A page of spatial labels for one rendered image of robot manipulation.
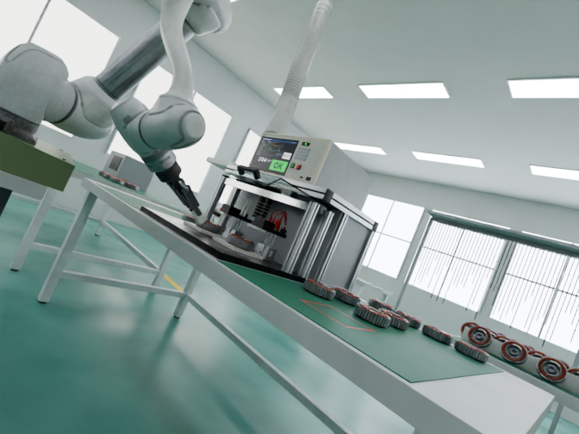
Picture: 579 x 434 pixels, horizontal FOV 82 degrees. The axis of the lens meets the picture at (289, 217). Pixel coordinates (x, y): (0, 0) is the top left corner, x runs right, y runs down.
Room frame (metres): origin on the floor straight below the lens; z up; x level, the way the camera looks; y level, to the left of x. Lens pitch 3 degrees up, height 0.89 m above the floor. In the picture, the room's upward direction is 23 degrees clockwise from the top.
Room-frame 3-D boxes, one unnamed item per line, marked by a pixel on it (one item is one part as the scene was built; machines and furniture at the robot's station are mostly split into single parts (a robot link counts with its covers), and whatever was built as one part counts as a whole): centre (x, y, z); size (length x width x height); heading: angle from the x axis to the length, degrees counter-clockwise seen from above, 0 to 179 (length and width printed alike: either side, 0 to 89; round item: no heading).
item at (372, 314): (1.07, -0.36, 0.77); 0.11 x 0.11 x 0.04
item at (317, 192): (1.63, 0.00, 1.09); 0.68 x 0.44 x 0.05; 46
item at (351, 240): (1.46, -0.29, 0.91); 0.28 x 0.03 x 0.32; 136
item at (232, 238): (1.31, 0.14, 0.80); 0.11 x 0.11 x 0.04
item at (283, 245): (1.58, 0.05, 0.92); 0.66 x 0.01 x 0.30; 46
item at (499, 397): (1.57, 0.05, 0.72); 2.20 x 1.01 x 0.05; 46
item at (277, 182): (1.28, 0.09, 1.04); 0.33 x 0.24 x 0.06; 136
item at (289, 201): (1.47, 0.15, 1.03); 0.62 x 0.01 x 0.03; 46
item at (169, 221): (1.41, 0.21, 0.76); 0.64 x 0.47 x 0.02; 46
